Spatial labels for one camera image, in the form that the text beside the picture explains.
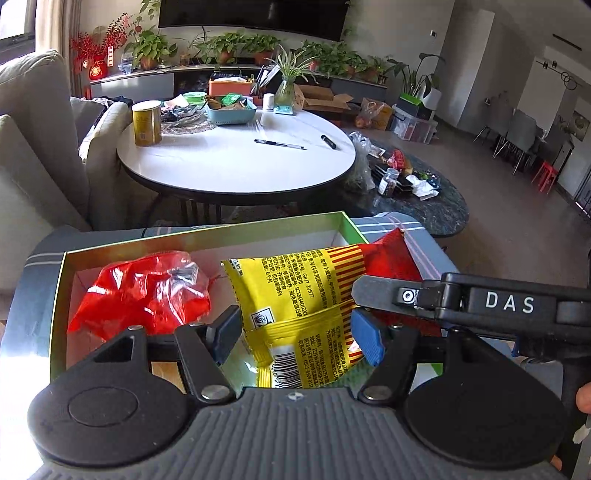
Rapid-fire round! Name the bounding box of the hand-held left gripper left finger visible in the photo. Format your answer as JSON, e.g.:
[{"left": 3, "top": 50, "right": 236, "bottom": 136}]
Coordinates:
[{"left": 69, "top": 305, "right": 244, "bottom": 404}]

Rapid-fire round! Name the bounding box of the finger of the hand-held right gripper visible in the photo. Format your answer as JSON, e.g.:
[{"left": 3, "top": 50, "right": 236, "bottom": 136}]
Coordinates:
[{"left": 352, "top": 274, "right": 445, "bottom": 320}]

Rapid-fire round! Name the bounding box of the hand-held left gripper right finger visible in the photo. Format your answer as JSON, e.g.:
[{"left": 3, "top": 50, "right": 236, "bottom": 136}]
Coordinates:
[{"left": 351, "top": 308, "right": 539, "bottom": 402}]

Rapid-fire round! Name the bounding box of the yellow and red chip bag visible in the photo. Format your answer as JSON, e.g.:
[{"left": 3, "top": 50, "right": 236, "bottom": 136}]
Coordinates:
[{"left": 221, "top": 228, "right": 444, "bottom": 391}]

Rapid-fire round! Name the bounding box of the green cardboard box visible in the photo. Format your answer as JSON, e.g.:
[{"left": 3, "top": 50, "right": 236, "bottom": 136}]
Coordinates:
[{"left": 48, "top": 211, "right": 446, "bottom": 388}]

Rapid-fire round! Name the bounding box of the red bag with clear window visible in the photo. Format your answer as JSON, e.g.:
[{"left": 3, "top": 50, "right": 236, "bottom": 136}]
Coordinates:
[{"left": 67, "top": 250, "right": 212, "bottom": 336}]

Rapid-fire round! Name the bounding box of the dark round stone table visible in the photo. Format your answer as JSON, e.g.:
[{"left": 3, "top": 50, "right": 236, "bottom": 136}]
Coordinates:
[{"left": 344, "top": 143, "right": 470, "bottom": 239}]

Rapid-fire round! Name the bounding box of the glass jar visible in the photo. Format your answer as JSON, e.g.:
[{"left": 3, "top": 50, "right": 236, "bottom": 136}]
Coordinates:
[{"left": 378, "top": 167, "right": 400, "bottom": 197}]

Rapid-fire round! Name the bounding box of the crumpled white tissue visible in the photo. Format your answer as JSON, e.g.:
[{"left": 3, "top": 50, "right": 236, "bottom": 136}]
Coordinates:
[{"left": 411, "top": 178, "right": 440, "bottom": 200}]

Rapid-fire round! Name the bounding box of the clear plastic bag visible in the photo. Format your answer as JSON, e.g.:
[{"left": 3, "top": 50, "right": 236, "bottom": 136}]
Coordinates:
[{"left": 345, "top": 131, "right": 378, "bottom": 193}]

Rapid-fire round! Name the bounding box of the red plastic stool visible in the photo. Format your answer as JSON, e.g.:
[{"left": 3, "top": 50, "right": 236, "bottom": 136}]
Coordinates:
[{"left": 531, "top": 161, "right": 560, "bottom": 193}]

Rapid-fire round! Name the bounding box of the clear storage bin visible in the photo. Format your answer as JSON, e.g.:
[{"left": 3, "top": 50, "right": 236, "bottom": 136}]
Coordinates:
[{"left": 392, "top": 105, "right": 439, "bottom": 144}]

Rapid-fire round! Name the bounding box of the round white table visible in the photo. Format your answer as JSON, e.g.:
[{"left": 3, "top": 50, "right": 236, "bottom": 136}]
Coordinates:
[{"left": 117, "top": 108, "right": 358, "bottom": 223}]

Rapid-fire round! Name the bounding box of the grey dining chair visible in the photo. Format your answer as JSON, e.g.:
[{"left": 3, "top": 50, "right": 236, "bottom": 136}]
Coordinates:
[
  {"left": 496, "top": 108, "right": 546, "bottom": 174},
  {"left": 473, "top": 104, "right": 514, "bottom": 145}
]

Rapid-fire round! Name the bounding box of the orange plastic bag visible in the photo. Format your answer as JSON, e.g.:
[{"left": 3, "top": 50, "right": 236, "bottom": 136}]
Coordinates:
[{"left": 355, "top": 98, "right": 393, "bottom": 131}]

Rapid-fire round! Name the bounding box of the black pen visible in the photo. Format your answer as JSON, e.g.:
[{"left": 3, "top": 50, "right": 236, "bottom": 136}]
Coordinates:
[{"left": 254, "top": 138, "right": 308, "bottom": 151}]

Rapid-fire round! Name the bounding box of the green and black box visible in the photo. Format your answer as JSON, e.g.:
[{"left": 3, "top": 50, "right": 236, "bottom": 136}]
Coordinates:
[{"left": 398, "top": 92, "right": 435, "bottom": 121}]

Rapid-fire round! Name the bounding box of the open cardboard box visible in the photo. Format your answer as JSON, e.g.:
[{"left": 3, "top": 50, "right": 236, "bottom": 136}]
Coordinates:
[{"left": 295, "top": 84, "right": 354, "bottom": 114}]

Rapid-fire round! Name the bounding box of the tall plant in white pot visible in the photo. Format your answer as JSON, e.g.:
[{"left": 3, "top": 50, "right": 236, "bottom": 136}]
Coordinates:
[{"left": 385, "top": 53, "right": 445, "bottom": 112}]

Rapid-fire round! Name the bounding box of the blue plastic basket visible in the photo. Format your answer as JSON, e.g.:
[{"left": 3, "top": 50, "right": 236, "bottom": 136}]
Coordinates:
[{"left": 205, "top": 97, "right": 258, "bottom": 127}]

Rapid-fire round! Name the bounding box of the yellow can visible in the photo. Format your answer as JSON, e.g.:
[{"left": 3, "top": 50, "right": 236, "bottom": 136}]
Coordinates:
[{"left": 132, "top": 100, "right": 163, "bottom": 147}]

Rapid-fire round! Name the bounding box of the spider plant in glass vase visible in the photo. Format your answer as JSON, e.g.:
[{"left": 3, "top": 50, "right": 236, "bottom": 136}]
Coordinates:
[{"left": 265, "top": 48, "right": 320, "bottom": 108}]

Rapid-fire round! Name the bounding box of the green potted plant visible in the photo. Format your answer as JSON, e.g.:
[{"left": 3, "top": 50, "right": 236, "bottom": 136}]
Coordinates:
[
  {"left": 300, "top": 41, "right": 340, "bottom": 75},
  {"left": 362, "top": 56, "right": 389, "bottom": 85},
  {"left": 198, "top": 32, "right": 247, "bottom": 66},
  {"left": 335, "top": 48, "right": 365, "bottom": 78},
  {"left": 124, "top": 28, "right": 179, "bottom": 71},
  {"left": 242, "top": 33, "right": 282, "bottom": 66}
]

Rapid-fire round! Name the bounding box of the orange tissue box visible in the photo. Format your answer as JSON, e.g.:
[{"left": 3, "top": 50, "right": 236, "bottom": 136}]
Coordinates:
[{"left": 209, "top": 78, "right": 254, "bottom": 98}]

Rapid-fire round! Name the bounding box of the grey sofa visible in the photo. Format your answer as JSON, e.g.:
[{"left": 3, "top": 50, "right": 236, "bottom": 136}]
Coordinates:
[{"left": 0, "top": 48, "right": 139, "bottom": 296}]

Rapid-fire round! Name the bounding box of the red flower decoration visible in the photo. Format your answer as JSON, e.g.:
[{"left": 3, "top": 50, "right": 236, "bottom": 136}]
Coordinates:
[{"left": 69, "top": 14, "right": 131, "bottom": 82}]

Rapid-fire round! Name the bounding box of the trailing ivy vine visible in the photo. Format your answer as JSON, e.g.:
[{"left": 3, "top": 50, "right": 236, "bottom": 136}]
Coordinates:
[{"left": 139, "top": 0, "right": 162, "bottom": 29}]

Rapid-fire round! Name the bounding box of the beige curtain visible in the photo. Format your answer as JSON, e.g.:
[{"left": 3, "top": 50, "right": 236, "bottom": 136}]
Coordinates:
[{"left": 34, "top": 0, "right": 79, "bottom": 100}]

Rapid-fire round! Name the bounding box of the dark framed window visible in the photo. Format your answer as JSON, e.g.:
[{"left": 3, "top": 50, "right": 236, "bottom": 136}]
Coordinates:
[{"left": 0, "top": 0, "right": 38, "bottom": 65}]

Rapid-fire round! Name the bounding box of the black wall television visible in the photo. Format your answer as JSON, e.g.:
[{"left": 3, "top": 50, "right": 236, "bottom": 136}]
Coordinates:
[{"left": 158, "top": 0, "right": 350, "bottom": 42}]

